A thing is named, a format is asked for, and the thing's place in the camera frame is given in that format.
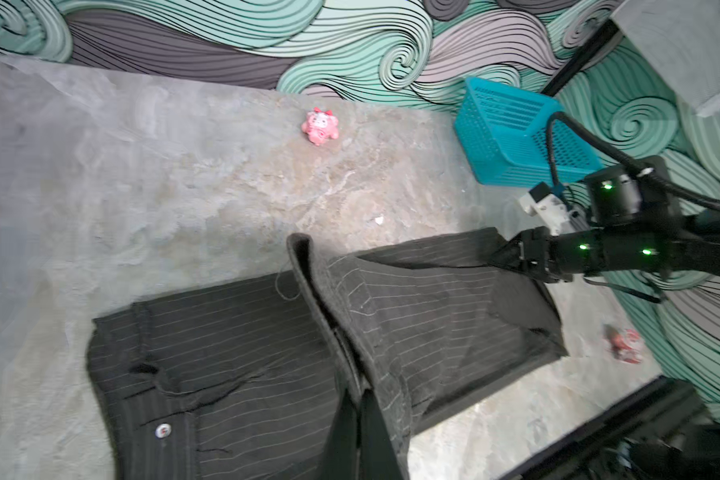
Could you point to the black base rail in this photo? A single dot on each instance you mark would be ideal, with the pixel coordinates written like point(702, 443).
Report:
point(662, 431)

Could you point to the teal plastic basket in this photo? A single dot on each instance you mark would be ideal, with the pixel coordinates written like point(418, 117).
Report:
point(502, 130)

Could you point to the round cartoon sticker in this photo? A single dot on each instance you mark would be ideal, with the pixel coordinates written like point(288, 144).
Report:
point(625, 345)

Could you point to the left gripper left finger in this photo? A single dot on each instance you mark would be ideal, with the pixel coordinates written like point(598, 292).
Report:
point(339, 460)

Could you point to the dark pinstriped long sleeve shirt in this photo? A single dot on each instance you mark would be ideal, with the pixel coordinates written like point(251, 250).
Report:
point(243, 380)

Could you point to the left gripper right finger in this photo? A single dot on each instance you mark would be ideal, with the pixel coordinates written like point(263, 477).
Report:
point(377, 458)

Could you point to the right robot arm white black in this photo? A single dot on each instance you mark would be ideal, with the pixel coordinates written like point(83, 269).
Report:
point(701, 243)

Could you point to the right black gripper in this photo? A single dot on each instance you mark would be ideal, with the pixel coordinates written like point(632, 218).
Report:
point(636, 226)

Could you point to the pink toy figure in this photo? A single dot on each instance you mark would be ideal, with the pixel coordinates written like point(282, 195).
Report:
point(320, 126)

